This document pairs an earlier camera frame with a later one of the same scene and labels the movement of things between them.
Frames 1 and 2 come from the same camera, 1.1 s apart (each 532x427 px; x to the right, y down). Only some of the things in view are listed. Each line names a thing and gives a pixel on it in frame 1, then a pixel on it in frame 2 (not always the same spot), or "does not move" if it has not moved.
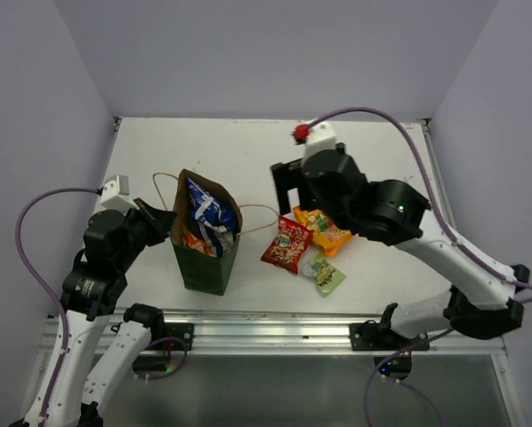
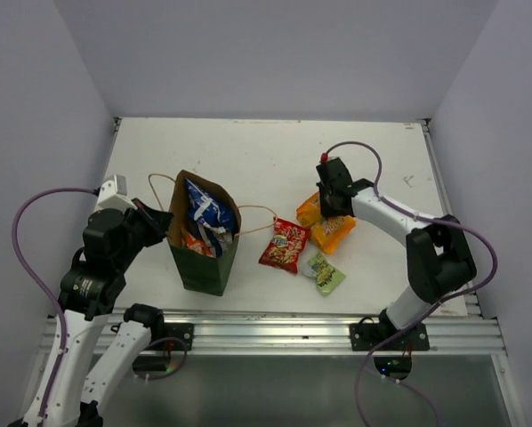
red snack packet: (290, 245) does not move
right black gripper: (284, 180) → (326, 211)
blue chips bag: (214, 213) does not move
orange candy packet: (325, 234) does not move
